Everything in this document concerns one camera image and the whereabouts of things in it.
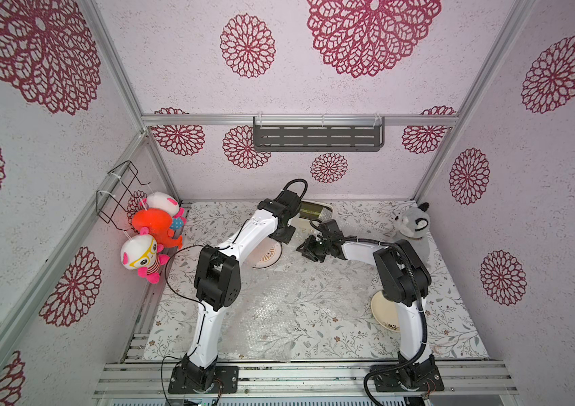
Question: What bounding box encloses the pink plate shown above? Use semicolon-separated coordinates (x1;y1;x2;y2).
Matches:
246;238;283;269

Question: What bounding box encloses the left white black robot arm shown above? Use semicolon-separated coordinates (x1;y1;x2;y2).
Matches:
182;188;304;382

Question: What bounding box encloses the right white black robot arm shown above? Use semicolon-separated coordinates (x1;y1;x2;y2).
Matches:
297;220;435;368

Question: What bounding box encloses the cream box with dark lid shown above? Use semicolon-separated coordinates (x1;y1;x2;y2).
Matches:
291;201;335;232

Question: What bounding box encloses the grey raccoon plush toy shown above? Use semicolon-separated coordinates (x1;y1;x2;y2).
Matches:
395;202;430;267

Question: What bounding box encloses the white pink plush top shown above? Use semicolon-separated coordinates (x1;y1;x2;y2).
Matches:
139;192;186;231

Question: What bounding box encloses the red octopus plush toy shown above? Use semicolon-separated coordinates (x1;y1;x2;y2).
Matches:
132;208;183;249

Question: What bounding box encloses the white plush with yellow glasses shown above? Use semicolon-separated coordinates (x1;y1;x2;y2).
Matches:
120;228;170;284

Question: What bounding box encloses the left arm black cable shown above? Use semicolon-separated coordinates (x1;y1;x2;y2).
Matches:
159;177;309;406

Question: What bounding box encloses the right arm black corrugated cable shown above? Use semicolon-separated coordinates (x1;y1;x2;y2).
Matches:
309;219;429;406

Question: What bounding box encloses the grey metal wall shelf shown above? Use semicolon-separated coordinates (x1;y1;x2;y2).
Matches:
252;116;385;152

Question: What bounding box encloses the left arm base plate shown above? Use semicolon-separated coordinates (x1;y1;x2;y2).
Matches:
168;364;240;394

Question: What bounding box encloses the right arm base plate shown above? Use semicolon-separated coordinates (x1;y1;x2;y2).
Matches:
370;355;445;392

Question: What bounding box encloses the black wire wall basket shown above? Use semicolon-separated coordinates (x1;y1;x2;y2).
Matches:
94;160;150;232

